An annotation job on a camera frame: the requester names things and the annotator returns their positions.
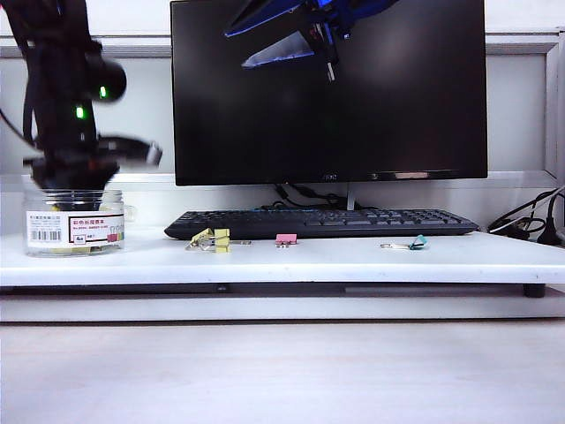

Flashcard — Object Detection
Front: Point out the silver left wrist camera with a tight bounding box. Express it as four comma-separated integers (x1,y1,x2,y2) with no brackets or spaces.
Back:
99,132,163,168

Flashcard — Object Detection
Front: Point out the round transparent plastic jar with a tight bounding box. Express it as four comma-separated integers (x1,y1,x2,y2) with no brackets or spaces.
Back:
24,188,126,259

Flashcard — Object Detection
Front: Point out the black monitor cable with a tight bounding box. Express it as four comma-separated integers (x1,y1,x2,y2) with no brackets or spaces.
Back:
260,184,350,210

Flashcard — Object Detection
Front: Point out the teal binder clip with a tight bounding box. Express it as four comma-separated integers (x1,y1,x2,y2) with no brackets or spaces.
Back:
380,234,430,252

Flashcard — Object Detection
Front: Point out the black computer monitor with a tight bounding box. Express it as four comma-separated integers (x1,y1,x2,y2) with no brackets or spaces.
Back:
170,0,490,187

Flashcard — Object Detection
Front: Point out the black looped power cable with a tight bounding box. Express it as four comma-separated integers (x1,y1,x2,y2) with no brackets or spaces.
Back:
487,185,565,235

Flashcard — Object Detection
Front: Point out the grey partition rail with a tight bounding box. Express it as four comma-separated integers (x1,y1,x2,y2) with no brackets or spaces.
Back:
0,33,561,61

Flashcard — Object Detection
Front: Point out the black computer keyboard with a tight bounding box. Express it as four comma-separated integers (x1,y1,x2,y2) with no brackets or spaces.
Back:
163,208,481,241

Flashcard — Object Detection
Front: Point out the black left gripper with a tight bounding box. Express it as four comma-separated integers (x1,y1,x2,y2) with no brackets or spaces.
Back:
21,145,120,209

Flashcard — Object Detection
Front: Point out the aluminium partition frame post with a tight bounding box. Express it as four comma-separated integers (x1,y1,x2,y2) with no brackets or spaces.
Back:
545,42,565,180

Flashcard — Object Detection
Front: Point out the white desk riser board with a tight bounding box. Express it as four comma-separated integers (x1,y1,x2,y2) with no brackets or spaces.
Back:
0,227,565,287

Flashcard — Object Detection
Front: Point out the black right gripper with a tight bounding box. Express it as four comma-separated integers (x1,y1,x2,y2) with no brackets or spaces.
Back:
222,0,354,82

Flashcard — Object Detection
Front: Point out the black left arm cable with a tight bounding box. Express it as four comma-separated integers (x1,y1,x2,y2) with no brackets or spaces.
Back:
0,108,36,149

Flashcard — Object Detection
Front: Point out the white cable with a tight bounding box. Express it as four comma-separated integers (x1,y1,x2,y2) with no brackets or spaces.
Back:
489,189,565,233

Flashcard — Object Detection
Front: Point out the yellow binder clip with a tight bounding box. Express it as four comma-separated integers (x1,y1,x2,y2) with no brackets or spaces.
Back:
213,228,233,254
184,228,217,252

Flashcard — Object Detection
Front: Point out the black power plug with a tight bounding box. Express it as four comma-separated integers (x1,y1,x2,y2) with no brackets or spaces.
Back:
536,218,565,246

